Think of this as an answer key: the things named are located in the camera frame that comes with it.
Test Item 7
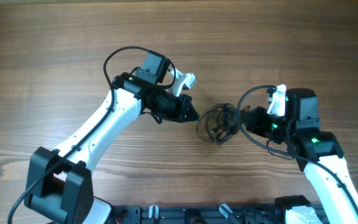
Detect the black cable bundle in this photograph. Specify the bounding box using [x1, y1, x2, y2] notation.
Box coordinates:
[196, 103, 251, 146]

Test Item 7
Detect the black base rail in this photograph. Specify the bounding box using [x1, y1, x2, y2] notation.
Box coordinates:
[108, 204, 285, 224]

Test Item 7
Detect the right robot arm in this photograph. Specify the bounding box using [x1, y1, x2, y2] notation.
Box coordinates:
[236, 85, 358, 223]

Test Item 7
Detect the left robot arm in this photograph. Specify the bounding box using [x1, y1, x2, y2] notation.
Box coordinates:
[18, 50, 199, 223]

